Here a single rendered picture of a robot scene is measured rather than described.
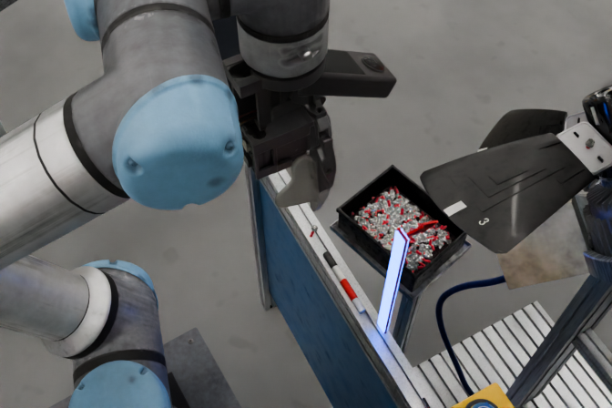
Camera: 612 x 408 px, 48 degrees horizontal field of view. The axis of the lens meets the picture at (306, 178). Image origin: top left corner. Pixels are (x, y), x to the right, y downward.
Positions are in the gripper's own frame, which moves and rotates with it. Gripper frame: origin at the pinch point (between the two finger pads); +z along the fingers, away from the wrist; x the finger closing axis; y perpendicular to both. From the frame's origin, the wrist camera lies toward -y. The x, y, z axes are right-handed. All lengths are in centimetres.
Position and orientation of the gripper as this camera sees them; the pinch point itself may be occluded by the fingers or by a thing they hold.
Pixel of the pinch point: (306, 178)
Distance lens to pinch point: 76.0
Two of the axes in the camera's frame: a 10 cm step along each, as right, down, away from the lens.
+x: 4.7, 7.2, -5.2
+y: -8.8, 3.8, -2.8
